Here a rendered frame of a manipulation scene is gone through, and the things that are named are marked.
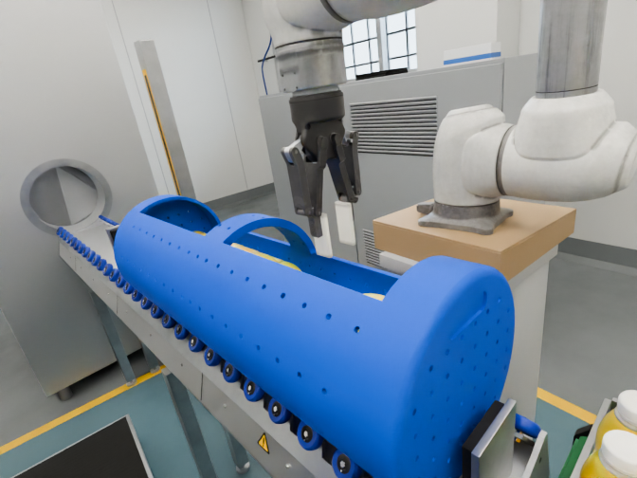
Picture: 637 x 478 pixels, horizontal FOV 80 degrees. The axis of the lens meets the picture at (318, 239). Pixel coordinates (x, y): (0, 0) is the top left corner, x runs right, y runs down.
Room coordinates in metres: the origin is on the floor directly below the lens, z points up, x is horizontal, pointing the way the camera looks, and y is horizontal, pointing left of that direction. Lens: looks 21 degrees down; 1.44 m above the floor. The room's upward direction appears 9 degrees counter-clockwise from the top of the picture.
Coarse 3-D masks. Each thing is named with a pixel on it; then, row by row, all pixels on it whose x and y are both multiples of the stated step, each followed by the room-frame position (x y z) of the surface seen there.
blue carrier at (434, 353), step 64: (128, 256) 0.83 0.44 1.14; (192, 256) 0.63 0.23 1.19; (256, 256) 0.53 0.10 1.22; (320, 256) 0.72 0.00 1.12; (192, 320) 0.58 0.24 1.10; (256, 320) 0.44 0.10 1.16; (320, 320) 0.37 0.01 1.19; (384, 320) 0.33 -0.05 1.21; (448, 320) 0.32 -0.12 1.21; (512, 320) 0.42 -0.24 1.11; (256, 384) 0.47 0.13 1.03; (320, 384) 0.33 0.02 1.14; (384, 384) 0.28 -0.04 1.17; (448, 384) 0.32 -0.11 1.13; (384, 448) 0.26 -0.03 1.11; (448, 448) 0.31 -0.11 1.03
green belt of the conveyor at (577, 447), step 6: (576, 438) 0.42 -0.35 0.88; (582, 438) 0.41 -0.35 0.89; (576, 444) 0.40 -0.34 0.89; (582, 444) 0.40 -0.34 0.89; (576, 450) 0.39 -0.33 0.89; (570, 456) 0.39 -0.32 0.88; (576, 456) 0.38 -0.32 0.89; (570, 462) 0.37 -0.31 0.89; (564, 468) 0.37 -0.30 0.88; (570, 468) 0.37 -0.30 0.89; (564, 474) 0.36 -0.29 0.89; (570, 474) 0.35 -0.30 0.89
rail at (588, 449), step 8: (608, 400) 0.39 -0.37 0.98; (600, 408) 0.38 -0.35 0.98; (608, 408) 0.38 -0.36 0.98; (600, 416) 0.37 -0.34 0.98; (592, 432) 0.35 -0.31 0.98; (592, 440) 0.34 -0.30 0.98; (584, 448) 0.33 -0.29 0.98; (592, 448) 0.33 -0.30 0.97; (584, 456) 0.32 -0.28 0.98; (576, 464) 0.31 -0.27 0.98; (576, 472) 0.30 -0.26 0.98
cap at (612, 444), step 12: (612, 432) 0.27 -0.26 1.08; (624, 432) 0.27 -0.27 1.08; (612, 444) 0.26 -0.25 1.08; (624, 444) 0.26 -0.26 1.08; (636, 444) 0.25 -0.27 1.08; (612, 456) 0.25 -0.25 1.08; (624, 456) 0.24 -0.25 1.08; (636, 456) 0.24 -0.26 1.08; (624, 468) 0.24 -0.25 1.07; (636, 468) 0.23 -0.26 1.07
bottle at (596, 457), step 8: (600, 448) 0.27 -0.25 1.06; (592, 456) 0.27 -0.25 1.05; (600, 456) 0.26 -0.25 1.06; (584, 464) 0.27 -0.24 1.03; (592, 464) 0.26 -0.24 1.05; (600, 464) 0.26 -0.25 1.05; (608, 464) 0.25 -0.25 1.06; (584, 472) 0.27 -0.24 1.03; (592, 472) 0.26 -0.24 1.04; (600, 472) 0.25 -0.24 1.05; (608, 472) 0.25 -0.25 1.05; (616, 472) 0.24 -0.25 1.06
